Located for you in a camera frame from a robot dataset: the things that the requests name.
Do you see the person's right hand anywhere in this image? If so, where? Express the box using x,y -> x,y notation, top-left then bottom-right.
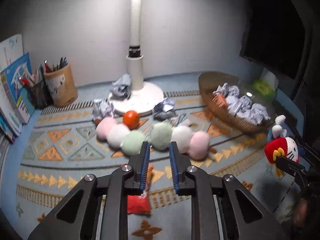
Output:
292,198 -> 308,227

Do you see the brown woven basket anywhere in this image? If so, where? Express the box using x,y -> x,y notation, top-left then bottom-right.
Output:
199,72 -> 276,133

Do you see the white tall book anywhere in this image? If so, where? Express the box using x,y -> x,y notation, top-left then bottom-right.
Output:
1,34 -> 23,137

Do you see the black mesh pen holder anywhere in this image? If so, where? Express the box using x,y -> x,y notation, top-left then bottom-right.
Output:
28,80 -> 53,109

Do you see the orange tangerine near lamp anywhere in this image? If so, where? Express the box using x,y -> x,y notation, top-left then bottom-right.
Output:
123,111 -> 140,130

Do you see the red snack pouch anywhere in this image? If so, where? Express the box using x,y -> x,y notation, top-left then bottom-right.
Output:
126,164 -> 155,215

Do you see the dark monitor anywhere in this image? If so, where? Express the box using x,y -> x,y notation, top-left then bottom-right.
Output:
240,0 -> 319,80

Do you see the cork pen holder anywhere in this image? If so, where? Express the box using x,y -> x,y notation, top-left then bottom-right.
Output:
44,63 -> 78,107

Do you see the paper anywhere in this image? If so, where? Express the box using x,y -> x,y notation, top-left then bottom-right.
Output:
152,98 -> 176,121
110,73 -> 132,100
92,99 -> 114,124

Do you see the paper ball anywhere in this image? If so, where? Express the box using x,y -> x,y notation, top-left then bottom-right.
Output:
212,83 -> 271,125

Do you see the green tissue pack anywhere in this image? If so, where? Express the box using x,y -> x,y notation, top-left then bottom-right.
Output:
253,70 -> 279,100

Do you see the pink bear card box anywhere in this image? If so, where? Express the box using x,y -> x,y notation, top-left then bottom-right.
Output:
213,93 -> 228,109

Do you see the pastel dango plush toy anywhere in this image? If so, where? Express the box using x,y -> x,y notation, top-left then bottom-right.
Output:
95,117 -> 210,160

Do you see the white kitty fries plush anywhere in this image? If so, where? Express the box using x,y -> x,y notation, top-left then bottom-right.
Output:
264,115 -> 299,165

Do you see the patterned blue woven mat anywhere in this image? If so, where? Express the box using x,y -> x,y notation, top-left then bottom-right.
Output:
4,72 -> 308,240

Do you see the white desk lamp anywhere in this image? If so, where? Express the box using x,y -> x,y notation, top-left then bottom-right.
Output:
108,0 -> 164,116

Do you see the blue cover workbook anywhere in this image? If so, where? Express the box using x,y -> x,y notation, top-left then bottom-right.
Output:
1,53 -> 35,125

